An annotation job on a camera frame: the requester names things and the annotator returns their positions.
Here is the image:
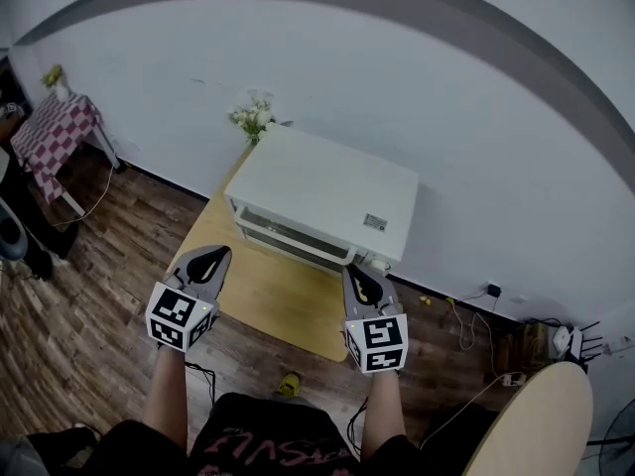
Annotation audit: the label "checkered tablecloth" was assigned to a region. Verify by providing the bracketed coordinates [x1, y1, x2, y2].
[9, 91, 103, 205]

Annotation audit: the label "black standing fan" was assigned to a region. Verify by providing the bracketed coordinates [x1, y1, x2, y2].
[586, 398, 635, 476]

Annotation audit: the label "white table frame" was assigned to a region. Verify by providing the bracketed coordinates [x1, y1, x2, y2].
[62, 119, 128, 217]

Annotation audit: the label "person's right forearm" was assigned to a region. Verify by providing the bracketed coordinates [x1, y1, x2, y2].
[357, 368, 409, 461]

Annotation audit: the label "long white cable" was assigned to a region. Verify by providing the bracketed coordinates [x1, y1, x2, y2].
[420, 374, 512, 449]

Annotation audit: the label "person's black printed shirt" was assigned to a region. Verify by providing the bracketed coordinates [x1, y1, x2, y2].
[27, 391, 500, 476]

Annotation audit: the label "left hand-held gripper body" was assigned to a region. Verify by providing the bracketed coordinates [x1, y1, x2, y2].
[145, 245, 233, 354]

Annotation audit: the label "person's yellow shoe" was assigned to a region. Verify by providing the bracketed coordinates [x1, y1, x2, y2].
[276, 373, 302, 398]

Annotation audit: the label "white toaster oven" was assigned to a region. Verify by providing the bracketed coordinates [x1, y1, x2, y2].
[223, 122, 421, 274]

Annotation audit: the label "black cable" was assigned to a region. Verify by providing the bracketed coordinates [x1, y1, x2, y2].
[345, 396, 369, 456]
[185, 361, 218, 407]

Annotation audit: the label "white looped cable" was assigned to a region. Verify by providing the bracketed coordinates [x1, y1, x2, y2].
[454, 290, 500, 379]

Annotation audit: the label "white router with black antennas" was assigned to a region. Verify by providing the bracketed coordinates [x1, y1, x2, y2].
[549, 320, 604, 365]

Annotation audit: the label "person's left forearm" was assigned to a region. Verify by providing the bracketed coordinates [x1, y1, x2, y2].
[141, 345, 190, 451]

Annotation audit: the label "thin white floor cable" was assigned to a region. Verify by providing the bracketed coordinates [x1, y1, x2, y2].
[52, 165, 116, 228]

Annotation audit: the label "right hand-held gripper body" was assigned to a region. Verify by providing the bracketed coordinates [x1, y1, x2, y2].
[341, 264, 410, 376]

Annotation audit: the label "yellow flowers in white vase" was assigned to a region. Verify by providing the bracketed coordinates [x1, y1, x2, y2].
[41, 63, 71, 103]

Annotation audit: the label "white flower bouquet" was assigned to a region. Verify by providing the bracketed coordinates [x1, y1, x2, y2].
[227, 89, 295, 147]

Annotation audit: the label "glass toaster oven door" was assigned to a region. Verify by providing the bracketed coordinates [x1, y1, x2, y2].
[233, 205, 359, 273]

